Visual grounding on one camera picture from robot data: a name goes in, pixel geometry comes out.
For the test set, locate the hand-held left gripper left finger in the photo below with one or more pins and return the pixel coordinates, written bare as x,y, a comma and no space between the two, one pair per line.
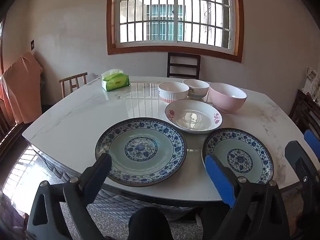
96,177

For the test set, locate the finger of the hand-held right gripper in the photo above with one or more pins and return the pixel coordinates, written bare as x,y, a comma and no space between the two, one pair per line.
300,162
312,140

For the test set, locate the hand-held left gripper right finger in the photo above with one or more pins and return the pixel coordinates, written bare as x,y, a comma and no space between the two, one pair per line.
220,180

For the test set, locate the large pink bowl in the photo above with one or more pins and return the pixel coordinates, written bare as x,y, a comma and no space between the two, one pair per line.
225,102

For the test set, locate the white printed bowl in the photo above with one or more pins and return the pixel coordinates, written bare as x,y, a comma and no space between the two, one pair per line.
198,90

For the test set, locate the small blue floral plate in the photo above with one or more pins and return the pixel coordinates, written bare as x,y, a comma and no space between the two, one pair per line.
240,158

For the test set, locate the dark wooden chair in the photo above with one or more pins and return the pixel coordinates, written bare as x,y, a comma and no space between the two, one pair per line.
7,132
306,110
183,65

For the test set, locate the large blue floral plate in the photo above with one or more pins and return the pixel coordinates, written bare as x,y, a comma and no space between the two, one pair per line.
145,150

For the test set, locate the newspaper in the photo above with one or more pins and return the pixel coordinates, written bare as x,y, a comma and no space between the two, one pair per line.
312,80

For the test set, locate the white plate with pink flowers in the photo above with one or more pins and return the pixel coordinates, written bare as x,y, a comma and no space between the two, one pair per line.
192,117

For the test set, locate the person's leg in dark trousers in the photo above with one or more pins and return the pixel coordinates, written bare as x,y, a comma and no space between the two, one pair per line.
150,225

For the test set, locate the green tissue pack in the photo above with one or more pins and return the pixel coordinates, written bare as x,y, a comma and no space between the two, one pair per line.
115,82

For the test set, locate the white ribbed bowl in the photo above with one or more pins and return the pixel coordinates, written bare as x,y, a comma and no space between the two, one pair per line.
172,93

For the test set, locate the light wooden chair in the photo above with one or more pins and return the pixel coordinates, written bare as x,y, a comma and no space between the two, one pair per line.
73,78

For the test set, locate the orange cloth cover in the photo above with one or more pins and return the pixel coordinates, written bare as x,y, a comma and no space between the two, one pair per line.
23,87

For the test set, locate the wooden framed barred window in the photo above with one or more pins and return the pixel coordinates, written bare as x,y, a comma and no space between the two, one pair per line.
175,47

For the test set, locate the black wall switch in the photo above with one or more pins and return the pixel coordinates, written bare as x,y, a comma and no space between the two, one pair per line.
32,45

